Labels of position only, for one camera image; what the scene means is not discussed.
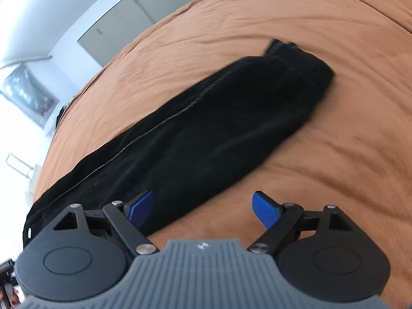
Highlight white wall pipe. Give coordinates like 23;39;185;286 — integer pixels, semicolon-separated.
0;55;54;71

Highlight black pants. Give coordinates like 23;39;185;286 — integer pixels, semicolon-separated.
22;39;334;248

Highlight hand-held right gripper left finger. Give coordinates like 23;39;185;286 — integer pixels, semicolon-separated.
51;190;158;255

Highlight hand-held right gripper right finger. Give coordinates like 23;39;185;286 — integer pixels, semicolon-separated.
248;191;353;255

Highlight white wall panel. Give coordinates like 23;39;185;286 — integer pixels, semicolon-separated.
6;153;35;179

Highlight brown bed blanket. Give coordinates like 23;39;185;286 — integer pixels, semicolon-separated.
34;0;412;309

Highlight black object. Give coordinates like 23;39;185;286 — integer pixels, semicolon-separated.
56;106;70;127

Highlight grey wardrobe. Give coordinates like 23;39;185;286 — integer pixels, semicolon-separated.
76;0;214;68

